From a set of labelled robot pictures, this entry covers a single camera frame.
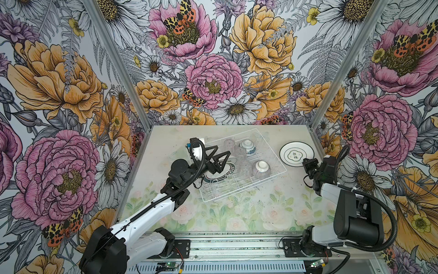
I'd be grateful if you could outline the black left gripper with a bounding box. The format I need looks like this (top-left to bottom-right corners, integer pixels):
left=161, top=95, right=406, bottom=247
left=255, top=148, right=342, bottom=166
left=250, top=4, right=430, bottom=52
left=184, top=144, right=232, bottom=187

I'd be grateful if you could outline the plate green red band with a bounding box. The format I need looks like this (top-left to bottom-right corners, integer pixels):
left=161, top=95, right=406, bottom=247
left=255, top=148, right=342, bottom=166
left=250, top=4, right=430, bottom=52
left=203, top=162, right=236, bottom=183

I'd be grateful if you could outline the white plate green rim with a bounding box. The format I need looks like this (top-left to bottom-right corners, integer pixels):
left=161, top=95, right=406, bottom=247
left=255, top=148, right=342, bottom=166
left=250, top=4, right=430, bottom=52
left=279, top=142, right=315, bottom=167

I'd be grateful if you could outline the white wire dish rack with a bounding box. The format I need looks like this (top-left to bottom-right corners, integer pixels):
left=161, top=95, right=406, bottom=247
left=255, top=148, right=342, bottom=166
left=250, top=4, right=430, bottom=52
left=200, top=129, right=286, bottom=203

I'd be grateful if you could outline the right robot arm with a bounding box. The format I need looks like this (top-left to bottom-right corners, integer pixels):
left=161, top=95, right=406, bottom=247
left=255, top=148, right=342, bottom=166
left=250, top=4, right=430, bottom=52
left=300, top=156, right=384, bottom=256

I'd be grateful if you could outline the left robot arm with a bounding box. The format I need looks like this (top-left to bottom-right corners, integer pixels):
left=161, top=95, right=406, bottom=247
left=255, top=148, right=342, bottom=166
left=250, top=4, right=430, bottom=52
left=79, top=138, right=231, bottom=274

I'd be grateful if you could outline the clear glass far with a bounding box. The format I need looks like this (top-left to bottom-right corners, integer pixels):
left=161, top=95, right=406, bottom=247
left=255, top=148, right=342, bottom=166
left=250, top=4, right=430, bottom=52
left=223, top=138, right=236, bottom=154

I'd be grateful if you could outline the clear glass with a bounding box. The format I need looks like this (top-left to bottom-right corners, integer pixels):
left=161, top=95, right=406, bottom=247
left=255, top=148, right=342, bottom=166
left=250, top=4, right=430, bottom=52
left=235, top=146, right=247, bottom=163
left=238, top=161, right=252, bottom=180
left=223, top=138, right=236, bottom=154

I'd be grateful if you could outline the clear glass near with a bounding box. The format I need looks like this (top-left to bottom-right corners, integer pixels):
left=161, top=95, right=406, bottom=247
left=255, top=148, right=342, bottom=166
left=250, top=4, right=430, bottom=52
left=235, top=146, right=247, bottom=163

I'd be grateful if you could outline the white blue floral bowl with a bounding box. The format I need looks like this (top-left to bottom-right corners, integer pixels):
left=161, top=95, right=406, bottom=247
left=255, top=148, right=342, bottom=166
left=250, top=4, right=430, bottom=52
left=240, top=139, right=256, bottom=156

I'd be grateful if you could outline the striped brown white bowl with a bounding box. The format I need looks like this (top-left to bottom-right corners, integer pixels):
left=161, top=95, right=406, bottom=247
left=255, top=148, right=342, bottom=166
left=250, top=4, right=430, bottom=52
left=252, top=161, right=271, bottom=180

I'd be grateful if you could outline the green circuit board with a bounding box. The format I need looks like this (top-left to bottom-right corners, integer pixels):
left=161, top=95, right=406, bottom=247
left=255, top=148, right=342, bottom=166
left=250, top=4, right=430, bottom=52
left=155, top=262, right=180, bottom=273

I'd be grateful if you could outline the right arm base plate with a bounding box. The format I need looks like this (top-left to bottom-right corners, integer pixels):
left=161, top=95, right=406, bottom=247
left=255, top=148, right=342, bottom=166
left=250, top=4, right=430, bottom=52
left=279, top=238, right=326, bottom=258

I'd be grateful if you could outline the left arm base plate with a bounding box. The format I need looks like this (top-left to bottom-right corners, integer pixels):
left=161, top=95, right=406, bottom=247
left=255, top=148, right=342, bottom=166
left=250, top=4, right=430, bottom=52
left=163, top=239, right=191, bottom=259

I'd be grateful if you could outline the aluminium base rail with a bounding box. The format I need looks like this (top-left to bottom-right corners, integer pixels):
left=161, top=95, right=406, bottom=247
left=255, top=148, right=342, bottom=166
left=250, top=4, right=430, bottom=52
left=85, top=231, right=346, bottom=274

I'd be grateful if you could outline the left aluminium corner post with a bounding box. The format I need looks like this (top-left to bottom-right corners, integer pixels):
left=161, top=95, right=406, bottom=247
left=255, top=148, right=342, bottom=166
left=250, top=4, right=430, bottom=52
left=84, top=1, right=153, bottom=133

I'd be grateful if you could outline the aluminium corner post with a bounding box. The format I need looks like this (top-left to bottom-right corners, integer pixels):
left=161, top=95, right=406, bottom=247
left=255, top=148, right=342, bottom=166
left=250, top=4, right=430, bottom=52
left=84, top=1, right=153, bottom=133
left=309, top=0, right=391, bottom=131

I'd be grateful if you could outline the right aluminium corner post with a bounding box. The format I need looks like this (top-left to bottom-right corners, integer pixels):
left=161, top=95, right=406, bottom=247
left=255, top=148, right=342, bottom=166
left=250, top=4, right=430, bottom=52
left=309, top=0, right=391, bottom=131

